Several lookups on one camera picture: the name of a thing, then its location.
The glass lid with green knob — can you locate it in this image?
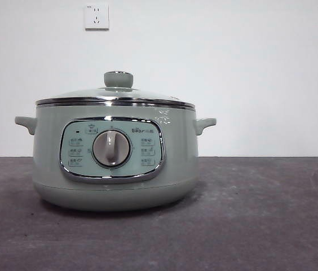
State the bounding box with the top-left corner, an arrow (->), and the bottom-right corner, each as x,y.
36,71 -> 196,110

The sage green electric pot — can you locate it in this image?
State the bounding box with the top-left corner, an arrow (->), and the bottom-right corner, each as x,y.
14,103 -> 217,212

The white wall socket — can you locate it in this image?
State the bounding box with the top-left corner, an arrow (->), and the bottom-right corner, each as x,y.
84,3 -> 110,31

